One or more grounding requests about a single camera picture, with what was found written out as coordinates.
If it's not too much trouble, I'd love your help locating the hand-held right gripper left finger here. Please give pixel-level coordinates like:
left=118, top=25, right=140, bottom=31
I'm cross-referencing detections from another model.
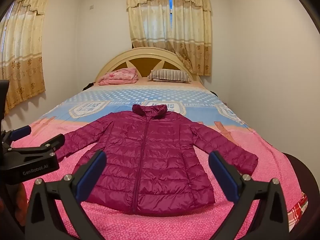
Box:
left=25, top=150, right=107, bottom=240

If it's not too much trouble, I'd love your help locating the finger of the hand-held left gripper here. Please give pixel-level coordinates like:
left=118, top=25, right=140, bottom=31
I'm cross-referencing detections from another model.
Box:
left=1, top=126, right=32, bottom=146
left=4, top=134, right=65, bottom=158

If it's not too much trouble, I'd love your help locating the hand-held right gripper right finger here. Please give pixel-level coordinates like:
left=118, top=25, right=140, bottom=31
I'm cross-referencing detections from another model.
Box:
left=209, top=151, right=293, bottom=240

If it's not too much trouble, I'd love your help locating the magenta puffer jacket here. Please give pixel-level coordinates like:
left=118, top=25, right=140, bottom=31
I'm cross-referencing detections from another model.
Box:
left=56, top=104, right=259, bottom=215

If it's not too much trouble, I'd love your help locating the pink and blue printed blanket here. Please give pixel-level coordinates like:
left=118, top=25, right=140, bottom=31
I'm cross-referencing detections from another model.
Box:
left=1, top=81, right=308, bottom=240

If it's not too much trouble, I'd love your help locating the beige floral side curtain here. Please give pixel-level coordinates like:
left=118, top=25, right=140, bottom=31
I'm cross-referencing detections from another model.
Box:
left=0, top=0, right=52, bottom=115

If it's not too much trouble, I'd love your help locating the dark brown rounded object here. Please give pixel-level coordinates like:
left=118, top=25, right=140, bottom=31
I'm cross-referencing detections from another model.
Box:
left=282, top=152, right=320, bottom=240

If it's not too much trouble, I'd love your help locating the red plaid cloth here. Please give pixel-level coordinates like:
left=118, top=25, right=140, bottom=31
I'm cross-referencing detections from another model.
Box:
left=287, top=194, right=308, bottom=233

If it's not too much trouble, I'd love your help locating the pink pillow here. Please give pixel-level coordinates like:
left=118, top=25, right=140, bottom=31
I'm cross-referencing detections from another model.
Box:
left=97, top=68, right=139, bottom=85

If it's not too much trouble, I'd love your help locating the striped pillow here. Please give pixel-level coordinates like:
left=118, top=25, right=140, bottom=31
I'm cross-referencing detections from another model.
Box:
left=147, top=69, right=192, bottom=82

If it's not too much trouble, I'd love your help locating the cream wooden bed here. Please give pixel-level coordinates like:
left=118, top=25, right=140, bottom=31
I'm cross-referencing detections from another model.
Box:
left=96, top=47, right=203, bottom=85

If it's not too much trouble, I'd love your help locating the beige floral window curtain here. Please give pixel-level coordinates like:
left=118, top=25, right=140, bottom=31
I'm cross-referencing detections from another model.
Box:
left=126, top=0, right=212, bottom=77

